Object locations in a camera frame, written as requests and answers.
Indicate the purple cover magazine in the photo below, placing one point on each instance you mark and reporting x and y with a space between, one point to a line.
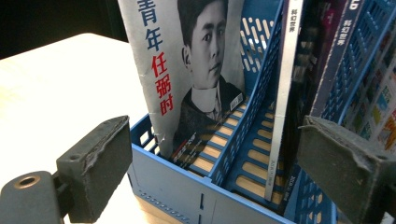
334 56
285 93

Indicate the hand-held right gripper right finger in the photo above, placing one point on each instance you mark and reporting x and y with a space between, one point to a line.
348 168

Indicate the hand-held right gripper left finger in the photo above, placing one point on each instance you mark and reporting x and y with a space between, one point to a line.
96 168

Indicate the black curtain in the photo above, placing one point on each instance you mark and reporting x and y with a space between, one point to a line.
46 21

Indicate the blue plastic file rack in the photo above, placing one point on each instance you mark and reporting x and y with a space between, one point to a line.
174 189

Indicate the black and red cover book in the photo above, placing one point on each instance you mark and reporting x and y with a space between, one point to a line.
146 77

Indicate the white book with colourful grid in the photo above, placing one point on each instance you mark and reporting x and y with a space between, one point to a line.
381 105

